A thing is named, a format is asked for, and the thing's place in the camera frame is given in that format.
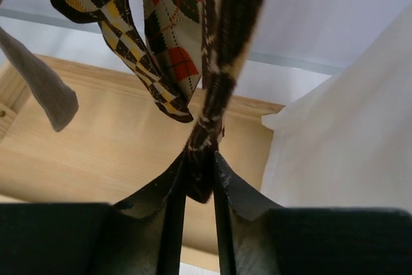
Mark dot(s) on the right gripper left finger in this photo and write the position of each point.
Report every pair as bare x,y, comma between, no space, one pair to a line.
150,238

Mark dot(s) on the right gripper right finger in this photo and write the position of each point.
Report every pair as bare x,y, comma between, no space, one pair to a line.
244,224

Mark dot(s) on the beige long sock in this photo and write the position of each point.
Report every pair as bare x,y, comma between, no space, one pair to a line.
57,99

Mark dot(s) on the brown tan argyle sock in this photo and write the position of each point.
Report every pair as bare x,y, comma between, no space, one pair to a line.
228,27

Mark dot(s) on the brown yellow argyle sock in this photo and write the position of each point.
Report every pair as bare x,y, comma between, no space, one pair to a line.
115,21

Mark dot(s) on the wooden clothes rack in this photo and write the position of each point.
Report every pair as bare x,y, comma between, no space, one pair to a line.
117,143

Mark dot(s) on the white plastic bag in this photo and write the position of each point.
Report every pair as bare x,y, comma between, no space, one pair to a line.
348,141

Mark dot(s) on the red green argyle sock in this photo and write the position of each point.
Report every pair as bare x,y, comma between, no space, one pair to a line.
173,33

